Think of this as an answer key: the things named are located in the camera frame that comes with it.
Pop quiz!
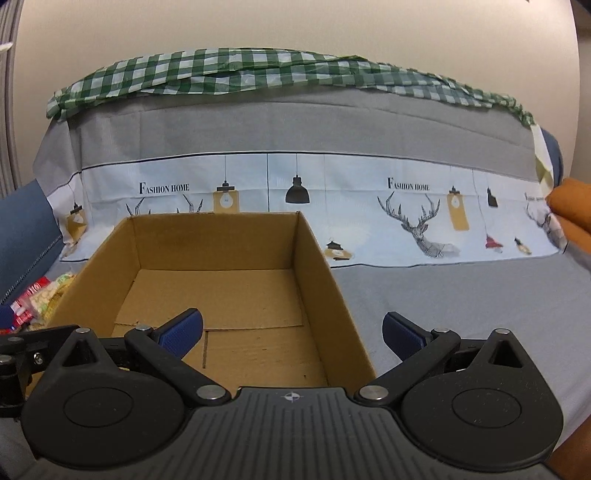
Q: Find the green checkered cloth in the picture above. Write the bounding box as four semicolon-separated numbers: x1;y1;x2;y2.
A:
46;48;535;127

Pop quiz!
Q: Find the grey printed sofa cover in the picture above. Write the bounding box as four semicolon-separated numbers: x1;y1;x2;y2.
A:
0;85;591;480

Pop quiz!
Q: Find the clear peanut cracker pack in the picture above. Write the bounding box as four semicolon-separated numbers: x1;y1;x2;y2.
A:
28;272;76;324

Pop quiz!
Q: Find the red snack box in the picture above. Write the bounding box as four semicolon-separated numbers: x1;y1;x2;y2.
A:
10;276;50;331

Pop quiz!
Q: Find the orange cushion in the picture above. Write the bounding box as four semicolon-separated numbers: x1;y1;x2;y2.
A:
546;178;591;254

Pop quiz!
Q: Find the blue sofa armrest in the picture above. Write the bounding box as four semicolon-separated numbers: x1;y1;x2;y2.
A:
0;180;63;305

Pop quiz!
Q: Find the brown cardboard box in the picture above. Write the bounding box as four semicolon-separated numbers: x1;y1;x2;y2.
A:
49;213;376;392

